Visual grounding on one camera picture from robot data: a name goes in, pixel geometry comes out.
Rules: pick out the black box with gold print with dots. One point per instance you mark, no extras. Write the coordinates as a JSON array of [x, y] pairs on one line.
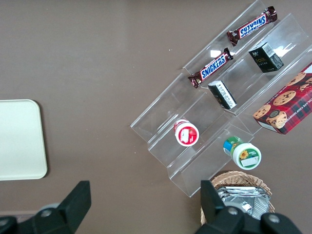
[[264, 58]]

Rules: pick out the woven wicker basket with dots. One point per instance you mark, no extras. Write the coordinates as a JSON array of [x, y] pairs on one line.
[[241, 178]]

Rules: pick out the Snickers chocolate bar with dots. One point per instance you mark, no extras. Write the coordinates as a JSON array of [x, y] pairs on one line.
[[212, 68], [252, 26]]

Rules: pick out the beige plastic tray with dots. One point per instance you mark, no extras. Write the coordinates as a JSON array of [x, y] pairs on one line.
[[19, 141]]

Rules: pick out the green sunflower lid cup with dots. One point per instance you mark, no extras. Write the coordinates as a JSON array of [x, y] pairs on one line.
[[245, 154]]

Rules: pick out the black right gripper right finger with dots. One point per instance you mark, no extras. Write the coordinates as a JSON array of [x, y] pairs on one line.
[[212, 207]]

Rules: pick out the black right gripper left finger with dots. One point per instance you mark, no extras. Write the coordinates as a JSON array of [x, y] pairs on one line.
[[70, 207]]

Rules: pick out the red tartan cookie box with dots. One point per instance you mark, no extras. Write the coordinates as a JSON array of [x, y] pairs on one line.
[[285, 102]]

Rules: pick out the clear acrylic tiered stand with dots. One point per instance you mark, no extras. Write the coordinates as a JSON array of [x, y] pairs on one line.
[[165, 107], [287, 31]]

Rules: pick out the foil wrapped sandwich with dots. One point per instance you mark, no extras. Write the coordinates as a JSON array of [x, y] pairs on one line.
[[246, 197]]

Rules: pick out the black box with white label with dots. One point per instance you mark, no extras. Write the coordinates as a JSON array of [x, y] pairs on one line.
[[223, 95]]

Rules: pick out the red lid yogurt cup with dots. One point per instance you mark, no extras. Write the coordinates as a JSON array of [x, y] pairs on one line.
[[186, 134]]

